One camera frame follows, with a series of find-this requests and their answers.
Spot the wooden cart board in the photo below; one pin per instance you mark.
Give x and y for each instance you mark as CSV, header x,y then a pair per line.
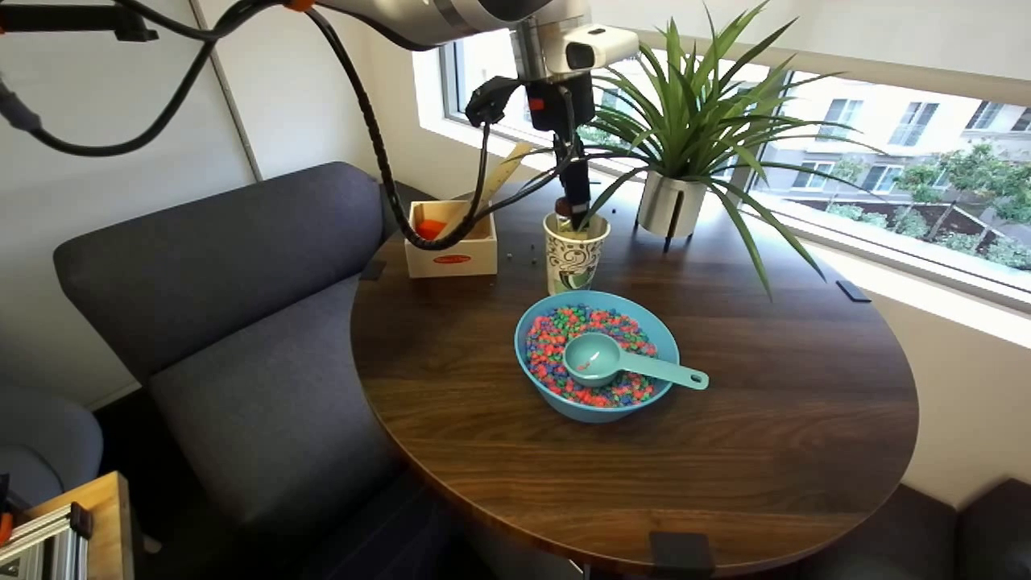
x,y
109,528

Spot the light wooden box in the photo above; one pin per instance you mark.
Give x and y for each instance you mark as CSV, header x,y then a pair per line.
x,y
424,258

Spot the small black pad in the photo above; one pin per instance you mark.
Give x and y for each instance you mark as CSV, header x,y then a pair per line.
x,y
680,548

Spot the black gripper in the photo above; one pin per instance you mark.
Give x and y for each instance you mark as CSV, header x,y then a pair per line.
x,y
563,104

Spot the blue bowl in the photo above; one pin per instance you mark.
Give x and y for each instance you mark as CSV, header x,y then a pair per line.
x,y
602,415

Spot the blue chair with wooden legs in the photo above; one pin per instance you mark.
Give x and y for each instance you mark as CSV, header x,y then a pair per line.
x,y
50,441

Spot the grey upholstered sofa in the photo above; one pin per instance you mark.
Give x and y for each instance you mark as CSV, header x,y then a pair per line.
x,y
245,356

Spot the red ball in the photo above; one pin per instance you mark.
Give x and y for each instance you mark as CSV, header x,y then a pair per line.
x,y
431,228

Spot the green spiky leaf plant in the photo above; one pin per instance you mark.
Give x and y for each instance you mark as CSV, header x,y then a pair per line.
x,y
689,117

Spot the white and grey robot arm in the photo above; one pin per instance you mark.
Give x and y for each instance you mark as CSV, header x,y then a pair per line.
x,y
461,16

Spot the colourful cereal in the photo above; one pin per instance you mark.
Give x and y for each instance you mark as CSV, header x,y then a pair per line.
x,y
549,342

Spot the aluminium profile rail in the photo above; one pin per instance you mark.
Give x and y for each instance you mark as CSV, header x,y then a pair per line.
x,y
44,548

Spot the teal measuring scoop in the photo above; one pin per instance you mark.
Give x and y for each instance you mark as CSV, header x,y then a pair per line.
x,y
591,359

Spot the white patterned paper cup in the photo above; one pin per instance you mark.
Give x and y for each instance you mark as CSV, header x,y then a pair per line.
x,y
575,263

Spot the white plant pot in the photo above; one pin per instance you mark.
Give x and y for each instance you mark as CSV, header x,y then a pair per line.
x,y
661,211

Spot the black mount bar orange tape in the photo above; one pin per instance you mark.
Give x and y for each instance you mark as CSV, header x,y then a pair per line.
x,y
66,20

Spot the white window frame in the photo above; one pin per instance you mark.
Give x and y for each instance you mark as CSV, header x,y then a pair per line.
x,y
967,296

